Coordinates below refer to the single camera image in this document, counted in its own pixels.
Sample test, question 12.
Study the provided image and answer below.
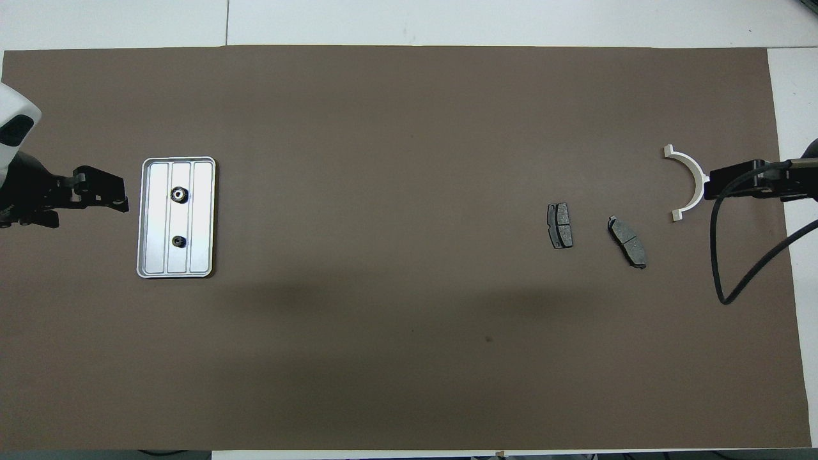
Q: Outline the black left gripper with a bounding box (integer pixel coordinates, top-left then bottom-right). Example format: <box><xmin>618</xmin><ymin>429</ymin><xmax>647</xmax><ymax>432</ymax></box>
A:
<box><xmin>0</xmin><ymin>150</ymin><xmax>130</xmax><ymax>229</ymax></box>

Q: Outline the long grey brake pad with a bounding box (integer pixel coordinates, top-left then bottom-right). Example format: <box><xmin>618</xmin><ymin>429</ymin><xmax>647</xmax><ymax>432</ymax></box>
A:
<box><xmin>607</xmin><ymin>215</ymin><xmax>648</xmax><ymax>270</ymax></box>

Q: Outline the short dark brake pad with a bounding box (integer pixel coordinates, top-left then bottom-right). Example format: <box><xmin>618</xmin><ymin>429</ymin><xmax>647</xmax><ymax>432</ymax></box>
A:
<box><xmin>547</xmin><ymin>202</ymin><xmax>575</xmax><ymax>250</ymax></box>

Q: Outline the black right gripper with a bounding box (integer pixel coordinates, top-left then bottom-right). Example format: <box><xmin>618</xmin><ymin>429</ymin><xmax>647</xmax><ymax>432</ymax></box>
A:
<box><xmin>703</xmin><ymin>137</ymin><xmax>818</xmax><ymax>202</ymax></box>

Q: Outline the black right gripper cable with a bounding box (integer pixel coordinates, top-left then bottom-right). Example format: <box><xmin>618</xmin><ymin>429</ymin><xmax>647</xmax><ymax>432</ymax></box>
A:
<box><xmin>711</xmin><ymin>167</ymin><xmax>818</xmax><ymax>305</ymax></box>

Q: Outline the silver metal tray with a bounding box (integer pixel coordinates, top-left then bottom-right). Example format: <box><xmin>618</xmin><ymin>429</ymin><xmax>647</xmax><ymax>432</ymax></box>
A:
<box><xmin>136</xmin><ymin>157</ymin><xmax>217</xmax><ymax>279</ymax></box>

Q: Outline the brown table mat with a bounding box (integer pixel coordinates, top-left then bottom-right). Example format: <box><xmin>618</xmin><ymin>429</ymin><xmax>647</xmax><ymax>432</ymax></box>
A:
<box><xmin>0</xmin><ymin>45</ymin><xmax>812</xmax><ymax>451</ymax></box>

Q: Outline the white semicircular plastic bracket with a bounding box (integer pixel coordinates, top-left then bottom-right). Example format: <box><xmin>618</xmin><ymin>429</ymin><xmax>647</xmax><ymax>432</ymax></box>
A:
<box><xmin>663</xmin><ymin>144</ymin><xmax>706</xmax><ymax>222</ymax></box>

